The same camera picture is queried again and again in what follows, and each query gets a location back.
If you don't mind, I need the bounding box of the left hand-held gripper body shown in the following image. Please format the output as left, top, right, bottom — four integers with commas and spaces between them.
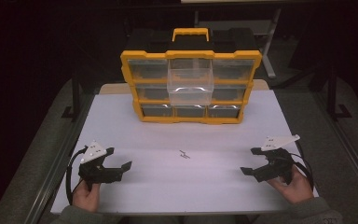
77, 140, 122, 191

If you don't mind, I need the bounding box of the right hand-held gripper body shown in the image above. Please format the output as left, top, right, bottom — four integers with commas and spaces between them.
255, 133, 301, 185

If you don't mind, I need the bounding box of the clear plastic organizer drawer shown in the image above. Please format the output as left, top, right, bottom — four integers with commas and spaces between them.
127, 59, 170, 80
135, 83, 170, 102
166, 58, 215, 106
213, 59, 256, 81
213, 84, 248, 103

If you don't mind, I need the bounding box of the yellow black parts organizer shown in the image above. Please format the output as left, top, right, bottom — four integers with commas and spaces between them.
119, 27, 263, 125

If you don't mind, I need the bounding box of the person's left hand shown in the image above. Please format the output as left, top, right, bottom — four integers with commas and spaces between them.
71, 181, 103, 214

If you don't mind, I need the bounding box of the person's right hand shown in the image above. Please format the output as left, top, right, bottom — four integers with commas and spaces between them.
266, 164, 315, 205

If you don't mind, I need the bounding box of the small clear organizer drawer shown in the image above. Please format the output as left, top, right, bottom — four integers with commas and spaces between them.
173, 105, 207, 119
141, 104, 173, 119
207, 105, 241, 119

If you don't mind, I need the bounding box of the black metal stand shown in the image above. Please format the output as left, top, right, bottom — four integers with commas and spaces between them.
326, 63, 352, 121
61, 69, 82, 121

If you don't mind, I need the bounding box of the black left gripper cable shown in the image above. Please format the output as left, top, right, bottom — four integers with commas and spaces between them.
65, 147, 89, 206

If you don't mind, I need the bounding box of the aluminium frame rail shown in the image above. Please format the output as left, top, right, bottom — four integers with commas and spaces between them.
24, 92, 96, 224
310, 91, 358, 199

